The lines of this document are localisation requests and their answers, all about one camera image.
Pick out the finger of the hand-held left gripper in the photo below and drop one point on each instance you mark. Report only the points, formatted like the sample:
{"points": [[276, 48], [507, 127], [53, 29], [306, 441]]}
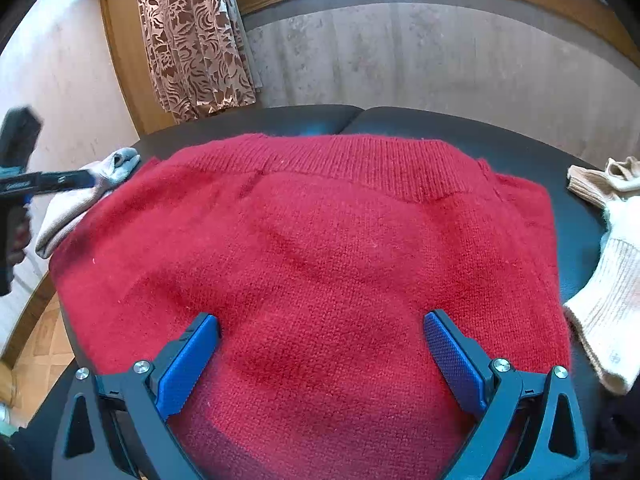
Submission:
{"points": [[60, 181]]}

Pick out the red knitted sweater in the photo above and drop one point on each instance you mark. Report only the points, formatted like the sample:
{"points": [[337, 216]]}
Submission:
{"points": [[310, 260]]}

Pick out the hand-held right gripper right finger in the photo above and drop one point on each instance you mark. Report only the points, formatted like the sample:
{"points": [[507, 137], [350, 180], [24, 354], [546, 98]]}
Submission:
{"points": [[455, 360]]}

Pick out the person's left hand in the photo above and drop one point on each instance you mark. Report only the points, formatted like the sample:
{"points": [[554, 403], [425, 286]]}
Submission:
{"points": [[21, 240]]}

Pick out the folded pale pink cloth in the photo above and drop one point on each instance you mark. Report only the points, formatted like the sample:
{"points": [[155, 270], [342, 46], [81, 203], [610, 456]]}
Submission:
{"points": [[70, 210]]}

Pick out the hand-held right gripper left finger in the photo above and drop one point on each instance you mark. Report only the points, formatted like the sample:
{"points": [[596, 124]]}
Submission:
{"points": [[185, 365]]}

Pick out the cream knitted sweater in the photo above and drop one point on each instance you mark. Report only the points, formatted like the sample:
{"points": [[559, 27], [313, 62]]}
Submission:
{"points": [[610, 300]]}

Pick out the black padded bench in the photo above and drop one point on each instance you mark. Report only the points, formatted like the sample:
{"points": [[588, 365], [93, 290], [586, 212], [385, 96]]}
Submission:
{"points": [[525, 135]]}

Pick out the brown floral curtain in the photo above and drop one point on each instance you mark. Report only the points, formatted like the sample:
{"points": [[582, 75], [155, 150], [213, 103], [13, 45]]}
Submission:
{"points": [[195, 40]]}

